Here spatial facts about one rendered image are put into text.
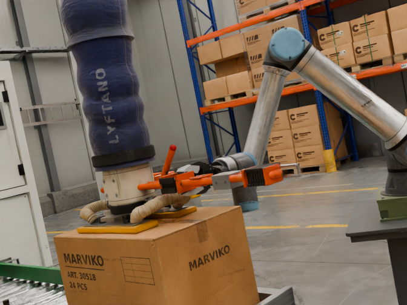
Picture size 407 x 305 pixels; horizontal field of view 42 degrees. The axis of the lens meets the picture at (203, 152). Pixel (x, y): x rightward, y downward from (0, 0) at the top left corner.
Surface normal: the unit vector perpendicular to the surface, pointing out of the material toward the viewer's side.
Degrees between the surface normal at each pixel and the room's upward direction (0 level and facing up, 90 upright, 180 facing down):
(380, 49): 92
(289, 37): 85
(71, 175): 90
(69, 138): 90
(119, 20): 101
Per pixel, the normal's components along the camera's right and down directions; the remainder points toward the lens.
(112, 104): 0.02, -0.31
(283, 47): -0.15, 0.00
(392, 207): -0.34, 0.11
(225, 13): -0.64, 0.17
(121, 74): 0.48, -0.25
